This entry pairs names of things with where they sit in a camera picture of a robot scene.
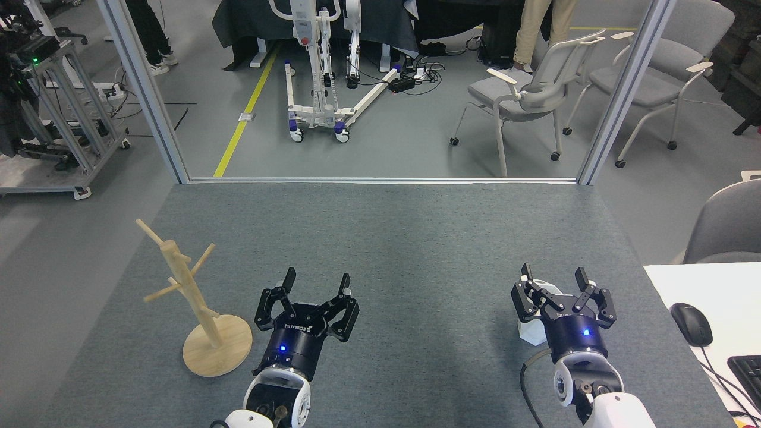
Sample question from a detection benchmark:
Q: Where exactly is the white desk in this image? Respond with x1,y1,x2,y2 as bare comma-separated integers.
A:
643,262,761,428

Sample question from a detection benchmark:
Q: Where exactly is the white hexagonal cup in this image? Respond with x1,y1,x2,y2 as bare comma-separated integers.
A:
516,278,562,347

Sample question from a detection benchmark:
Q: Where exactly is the wooden cup rack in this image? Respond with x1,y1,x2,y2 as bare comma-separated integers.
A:
135,218,253,378

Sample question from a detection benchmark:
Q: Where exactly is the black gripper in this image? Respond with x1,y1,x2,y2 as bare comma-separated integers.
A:
511,263,618,364
254,267,360,381

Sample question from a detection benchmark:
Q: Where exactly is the grey chair with mesh back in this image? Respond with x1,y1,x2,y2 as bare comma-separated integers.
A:
450,29,607,178

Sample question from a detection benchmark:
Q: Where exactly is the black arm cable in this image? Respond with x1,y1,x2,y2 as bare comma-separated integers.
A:
520,348,554,428

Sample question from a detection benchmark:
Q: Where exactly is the grey chair with padded back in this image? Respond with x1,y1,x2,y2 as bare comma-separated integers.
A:
562,0,736,169

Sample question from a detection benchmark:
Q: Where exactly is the white wheeled stand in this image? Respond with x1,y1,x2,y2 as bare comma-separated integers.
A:
268,0,405,143

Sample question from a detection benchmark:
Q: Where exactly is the silver post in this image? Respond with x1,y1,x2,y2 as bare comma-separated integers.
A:
577,0,678,186
97,0,191,185

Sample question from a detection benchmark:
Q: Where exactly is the black keyboard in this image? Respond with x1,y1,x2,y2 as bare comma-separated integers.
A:
727,355,761,412

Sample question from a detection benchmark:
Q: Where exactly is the aluminium frame cart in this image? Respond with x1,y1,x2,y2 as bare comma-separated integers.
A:
0,36,131,200

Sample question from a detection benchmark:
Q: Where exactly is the black computer mouse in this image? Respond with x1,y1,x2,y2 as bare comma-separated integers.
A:
670,303,713,348

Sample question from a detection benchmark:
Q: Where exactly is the grey chair with rounded back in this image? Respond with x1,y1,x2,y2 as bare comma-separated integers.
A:
683,178,761,264

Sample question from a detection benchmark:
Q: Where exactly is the dark cloth covered table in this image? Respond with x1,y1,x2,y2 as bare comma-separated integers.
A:
212,0,420,71

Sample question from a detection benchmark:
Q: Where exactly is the black mouse cable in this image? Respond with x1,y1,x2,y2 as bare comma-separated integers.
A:
699,345,761,420

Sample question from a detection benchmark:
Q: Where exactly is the silver table edge rail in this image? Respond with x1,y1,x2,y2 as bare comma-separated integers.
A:
187,176,580,185

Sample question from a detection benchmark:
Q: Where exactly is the person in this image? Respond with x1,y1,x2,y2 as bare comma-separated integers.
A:
125,0,179,77

